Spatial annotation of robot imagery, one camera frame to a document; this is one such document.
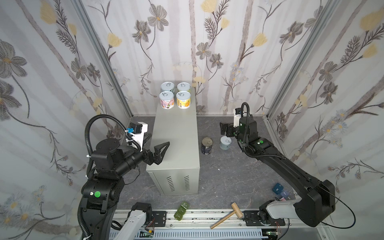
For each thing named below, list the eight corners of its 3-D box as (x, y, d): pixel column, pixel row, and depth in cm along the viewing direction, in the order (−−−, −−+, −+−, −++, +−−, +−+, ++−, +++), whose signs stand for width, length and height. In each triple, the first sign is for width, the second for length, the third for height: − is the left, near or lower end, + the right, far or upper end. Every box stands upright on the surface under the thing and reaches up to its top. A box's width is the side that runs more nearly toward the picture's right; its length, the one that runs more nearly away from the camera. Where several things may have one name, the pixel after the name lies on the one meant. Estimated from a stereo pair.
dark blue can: (201, 155, 100) (202, 146, 92) (201, 146, 105) (201, 137, 96) (212, 155, 100) (213, 146, 92) (211, 146, 105) (212, 137, 96)
